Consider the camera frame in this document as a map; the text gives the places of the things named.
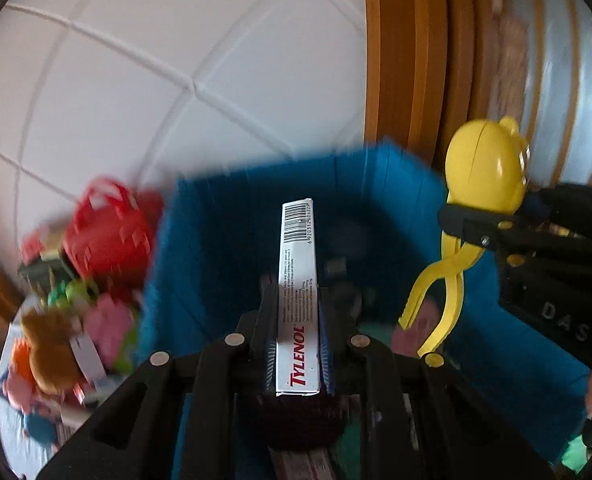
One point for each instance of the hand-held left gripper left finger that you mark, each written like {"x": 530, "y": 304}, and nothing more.
{"x": 270, "y": 345}

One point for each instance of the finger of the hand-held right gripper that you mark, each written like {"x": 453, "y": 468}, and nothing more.
{"x": 575, "y": 207}
{"x": 475, "y": 225}

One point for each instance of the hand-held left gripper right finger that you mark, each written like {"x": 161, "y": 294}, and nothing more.
{"x": 326, "y": 350}

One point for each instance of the yellow snowball clip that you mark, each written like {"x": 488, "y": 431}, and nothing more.
{"x": 485, "y": 165}

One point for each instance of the white red medicine box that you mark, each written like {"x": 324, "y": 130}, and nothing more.
{"x": 298, "y": 280}

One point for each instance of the blue plastic basket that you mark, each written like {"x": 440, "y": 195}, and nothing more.
{"x": 216, "y": 240}

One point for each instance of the window grille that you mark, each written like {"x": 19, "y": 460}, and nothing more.
{"x": 560, "y": 70}

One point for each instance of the pink plush toy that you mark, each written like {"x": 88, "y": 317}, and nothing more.
{"x": 108, "y": 330}

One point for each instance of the red toy handbag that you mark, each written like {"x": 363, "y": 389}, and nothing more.
{"x": 108, "y": 235}

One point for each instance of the green plush toy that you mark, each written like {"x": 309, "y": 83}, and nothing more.
{"x": 73, "y": 292}

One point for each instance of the brown teddy bear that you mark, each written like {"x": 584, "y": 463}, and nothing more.
{"x": 51, "y": 350}

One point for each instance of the dark green box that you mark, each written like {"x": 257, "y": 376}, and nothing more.
{"x": 41, "y": 270}

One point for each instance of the blue plush toy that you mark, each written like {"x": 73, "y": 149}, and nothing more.
{"x": 41, "y": 427}

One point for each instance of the small red box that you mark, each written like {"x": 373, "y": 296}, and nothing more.
{"x": 41, "y": 242}

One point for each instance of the orange plush toy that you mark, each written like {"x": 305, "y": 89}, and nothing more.
{"x": 18, "y": 365}

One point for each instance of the striped tablecloth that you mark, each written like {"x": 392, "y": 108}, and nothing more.
{"x": 11, "y": 425}

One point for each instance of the wooden door frame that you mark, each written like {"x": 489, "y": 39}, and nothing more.
{"x": 415, "y": 50}

